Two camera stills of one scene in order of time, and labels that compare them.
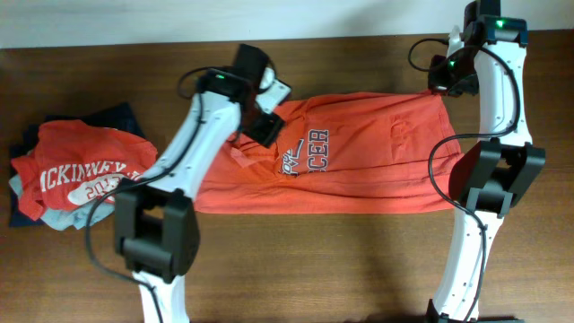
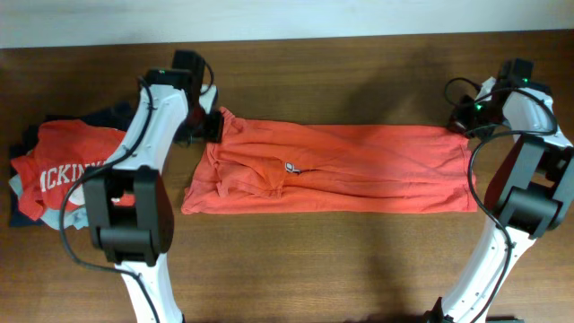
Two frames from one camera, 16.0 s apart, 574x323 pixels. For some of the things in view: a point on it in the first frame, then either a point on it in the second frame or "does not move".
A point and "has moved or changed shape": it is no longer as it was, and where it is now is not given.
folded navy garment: x=119 y=117 does not move
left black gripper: x=266 y=130 to x=213 y=129
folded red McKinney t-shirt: x=77 y=164 does not move
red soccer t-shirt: x=342 y=153 has moved or changed shape
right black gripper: x=437 y=83 to x=459 y=118
